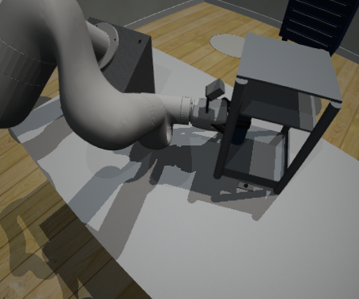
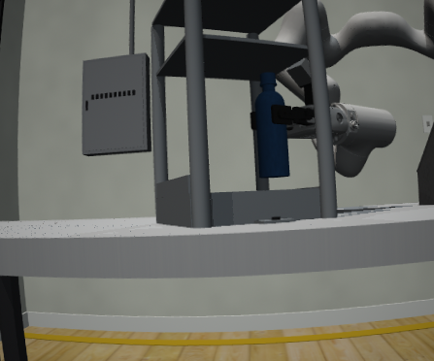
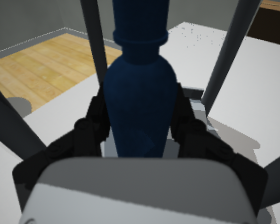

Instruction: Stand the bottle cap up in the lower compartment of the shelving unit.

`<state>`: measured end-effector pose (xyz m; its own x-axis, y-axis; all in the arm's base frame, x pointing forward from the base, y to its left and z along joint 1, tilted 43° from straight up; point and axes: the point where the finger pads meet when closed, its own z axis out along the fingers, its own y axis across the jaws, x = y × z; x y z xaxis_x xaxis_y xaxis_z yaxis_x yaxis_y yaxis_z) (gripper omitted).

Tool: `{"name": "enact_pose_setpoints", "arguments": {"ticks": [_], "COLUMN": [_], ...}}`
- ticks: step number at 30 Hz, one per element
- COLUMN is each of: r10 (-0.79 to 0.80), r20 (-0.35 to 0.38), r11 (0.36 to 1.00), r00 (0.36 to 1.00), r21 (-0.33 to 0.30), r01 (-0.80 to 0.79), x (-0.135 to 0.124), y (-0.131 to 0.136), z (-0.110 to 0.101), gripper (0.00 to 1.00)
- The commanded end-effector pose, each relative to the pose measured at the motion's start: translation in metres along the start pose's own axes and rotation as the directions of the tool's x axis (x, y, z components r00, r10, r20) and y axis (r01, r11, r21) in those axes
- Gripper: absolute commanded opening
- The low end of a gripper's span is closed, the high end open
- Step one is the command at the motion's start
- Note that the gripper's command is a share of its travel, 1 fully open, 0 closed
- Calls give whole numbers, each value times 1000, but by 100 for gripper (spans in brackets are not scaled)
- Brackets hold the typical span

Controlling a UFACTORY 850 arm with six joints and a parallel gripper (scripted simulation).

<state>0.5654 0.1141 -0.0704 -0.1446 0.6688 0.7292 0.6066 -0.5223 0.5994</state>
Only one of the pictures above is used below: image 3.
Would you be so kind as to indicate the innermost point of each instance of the dark blue bottle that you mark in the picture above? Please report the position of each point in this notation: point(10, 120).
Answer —
point(140, 86)

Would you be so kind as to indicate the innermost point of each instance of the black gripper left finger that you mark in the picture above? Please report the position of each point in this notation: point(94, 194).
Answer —
point(82, 141)

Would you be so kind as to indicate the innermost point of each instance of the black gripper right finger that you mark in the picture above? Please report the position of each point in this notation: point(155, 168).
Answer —
point(194, 140)

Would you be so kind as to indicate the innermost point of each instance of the grey open shelving unit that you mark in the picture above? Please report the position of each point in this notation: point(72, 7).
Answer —
point(16, 134)

